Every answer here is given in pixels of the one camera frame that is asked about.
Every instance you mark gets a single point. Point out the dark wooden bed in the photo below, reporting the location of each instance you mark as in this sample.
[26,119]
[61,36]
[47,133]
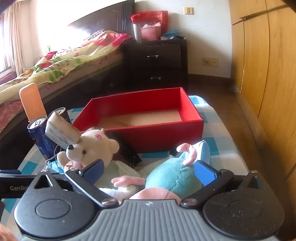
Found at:
[92,78]

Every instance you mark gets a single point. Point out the wooden wardrobe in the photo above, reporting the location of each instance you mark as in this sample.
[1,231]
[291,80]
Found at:
[266,69]

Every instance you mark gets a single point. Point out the red cardboard box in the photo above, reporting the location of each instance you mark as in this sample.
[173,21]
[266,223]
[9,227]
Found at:
[161,132]

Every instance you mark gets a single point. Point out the red plastic bag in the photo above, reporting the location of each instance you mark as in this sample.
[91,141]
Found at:
[163,19]

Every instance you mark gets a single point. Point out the steel thermos flask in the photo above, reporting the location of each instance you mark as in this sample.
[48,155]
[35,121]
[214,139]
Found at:
[137,32]

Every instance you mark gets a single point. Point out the pale green white towel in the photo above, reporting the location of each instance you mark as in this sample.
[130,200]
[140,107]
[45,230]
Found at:
[124,169]

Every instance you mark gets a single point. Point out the pink plastic basket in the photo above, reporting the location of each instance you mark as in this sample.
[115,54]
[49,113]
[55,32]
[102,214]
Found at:
[151,33]

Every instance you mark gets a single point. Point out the dark nightstand drawer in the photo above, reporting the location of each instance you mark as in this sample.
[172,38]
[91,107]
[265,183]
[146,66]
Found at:
[166,77]
[161,55]

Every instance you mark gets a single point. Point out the blue face mask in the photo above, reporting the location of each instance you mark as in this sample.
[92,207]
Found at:
[54,167]
[204,150]

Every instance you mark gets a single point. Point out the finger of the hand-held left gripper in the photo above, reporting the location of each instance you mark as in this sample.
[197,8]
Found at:
[13,185]

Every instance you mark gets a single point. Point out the wall light switch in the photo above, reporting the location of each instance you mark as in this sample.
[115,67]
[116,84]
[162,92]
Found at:
[188,10]

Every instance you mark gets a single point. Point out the cream teddy bear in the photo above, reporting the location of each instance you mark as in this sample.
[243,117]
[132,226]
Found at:
[92,143]

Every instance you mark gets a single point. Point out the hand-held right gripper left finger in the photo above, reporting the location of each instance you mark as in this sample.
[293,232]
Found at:
[94,168]

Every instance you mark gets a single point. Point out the blue paper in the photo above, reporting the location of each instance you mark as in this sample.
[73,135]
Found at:
[172,33]

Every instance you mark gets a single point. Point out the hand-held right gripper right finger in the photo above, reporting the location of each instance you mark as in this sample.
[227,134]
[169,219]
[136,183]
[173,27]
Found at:
[203,172]

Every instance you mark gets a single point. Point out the blue white checkered cloth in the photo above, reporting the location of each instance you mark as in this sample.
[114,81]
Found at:
[219,143]

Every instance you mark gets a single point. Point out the blue drink can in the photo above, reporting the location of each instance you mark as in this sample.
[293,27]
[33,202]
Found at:
[39,136]

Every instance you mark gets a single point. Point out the pink bedsheet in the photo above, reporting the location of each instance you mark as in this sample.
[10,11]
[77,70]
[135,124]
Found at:
[11,113]

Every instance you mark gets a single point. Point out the floral quilt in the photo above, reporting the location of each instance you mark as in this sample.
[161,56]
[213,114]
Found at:
[69,58]

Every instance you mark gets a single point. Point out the dark wooden nightstand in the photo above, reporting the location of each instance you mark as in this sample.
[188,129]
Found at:
[138,69]

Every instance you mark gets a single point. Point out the pink teal plush pig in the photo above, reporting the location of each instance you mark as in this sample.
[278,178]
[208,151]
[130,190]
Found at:
[166,173]

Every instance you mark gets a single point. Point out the black striped wristband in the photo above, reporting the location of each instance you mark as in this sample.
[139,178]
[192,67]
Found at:
[127,150]

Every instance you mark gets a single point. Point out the pale curtain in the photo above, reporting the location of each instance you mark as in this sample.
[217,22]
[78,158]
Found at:
[13,34]

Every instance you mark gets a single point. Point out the black drink can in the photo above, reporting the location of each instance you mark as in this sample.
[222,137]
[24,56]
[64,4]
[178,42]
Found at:
[66,117]

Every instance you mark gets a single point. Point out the wall power socket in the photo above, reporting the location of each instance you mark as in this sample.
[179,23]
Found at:
[211,62]

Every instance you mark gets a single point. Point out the white cleaning sponge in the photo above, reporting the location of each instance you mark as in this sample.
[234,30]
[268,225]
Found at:
[60,129]

